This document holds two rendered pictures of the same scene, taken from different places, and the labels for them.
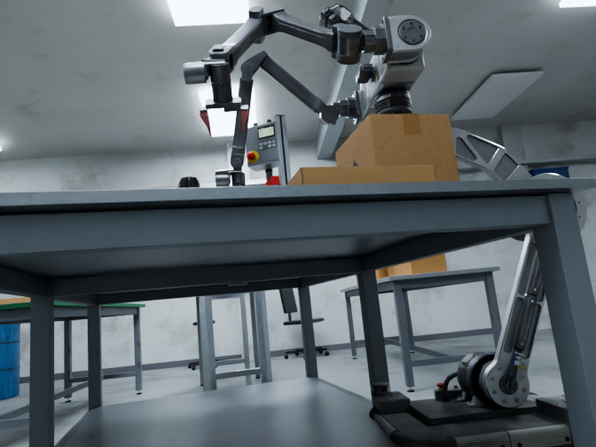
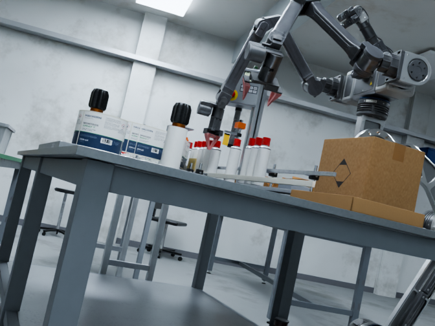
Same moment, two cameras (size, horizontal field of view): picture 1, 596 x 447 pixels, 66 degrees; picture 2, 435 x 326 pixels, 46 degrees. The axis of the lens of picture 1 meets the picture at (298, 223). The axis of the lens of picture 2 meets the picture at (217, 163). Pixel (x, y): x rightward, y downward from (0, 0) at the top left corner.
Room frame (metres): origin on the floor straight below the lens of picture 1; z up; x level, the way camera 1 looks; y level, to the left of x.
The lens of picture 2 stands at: (-0.53, 0.54, 0.77)
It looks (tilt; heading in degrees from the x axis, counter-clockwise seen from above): 5 degrees up; 352
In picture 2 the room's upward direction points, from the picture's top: 12 degrees clockwise
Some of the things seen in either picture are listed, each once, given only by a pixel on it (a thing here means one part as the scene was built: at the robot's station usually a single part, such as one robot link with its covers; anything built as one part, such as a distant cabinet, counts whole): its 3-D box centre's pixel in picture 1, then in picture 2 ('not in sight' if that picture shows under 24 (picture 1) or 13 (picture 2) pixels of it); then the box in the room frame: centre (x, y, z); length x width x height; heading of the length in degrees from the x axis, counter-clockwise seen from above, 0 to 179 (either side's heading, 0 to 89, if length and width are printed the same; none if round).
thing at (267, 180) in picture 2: not in sight; (239, 177); (1.60, 0.12, 0.91); 1.07 x 0.01 x 0.02; 15
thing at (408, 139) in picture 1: (393, 177); (366, 180); (1.31, -0.30, 0.99); 0.30 x 0.24 x 0.27; 14
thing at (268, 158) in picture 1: (266, 146); (245, 88); (2.02, 0.11, 1.38); 0.17 x 0.10 x 0.19; 70
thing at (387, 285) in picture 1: (405, 323); (274, 258); (4.30, -0.90, 0.39); 2.20 x 0.80 x 0.78; 5
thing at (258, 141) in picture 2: not in sight; (254, 161); (1.58, 0.08, 0.98); 0.05 x 0.05 x 0.20
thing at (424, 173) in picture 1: (342, 198); (353, 207); (0.93, -0.10, 0.85); 0.30 x 0.26 x 0.04; 15
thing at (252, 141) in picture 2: not in sight; (248, 162); (1.64, 0.10, 0.98); 0.05 x 0.05 x 0.20
